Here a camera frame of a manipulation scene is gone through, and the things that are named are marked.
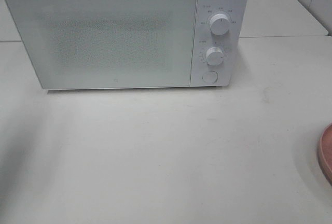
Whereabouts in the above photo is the round door release button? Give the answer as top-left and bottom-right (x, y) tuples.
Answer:
(202, 71), (218, 84)

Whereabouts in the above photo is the white timer knob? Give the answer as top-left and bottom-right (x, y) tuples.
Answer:
(205, 47), (225, 66)

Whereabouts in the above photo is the pink plate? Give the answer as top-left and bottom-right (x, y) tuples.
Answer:
(317, 124), (331, 184)

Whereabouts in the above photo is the white microwave door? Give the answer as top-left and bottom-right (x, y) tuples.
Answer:
(6, 0), (196, 90)

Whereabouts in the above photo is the white microwave oven body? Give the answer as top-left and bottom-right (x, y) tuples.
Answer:
(5, 0), (250, 92)

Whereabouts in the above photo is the upper white power knob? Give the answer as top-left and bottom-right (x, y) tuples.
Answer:
(209, 12), (230, 36)

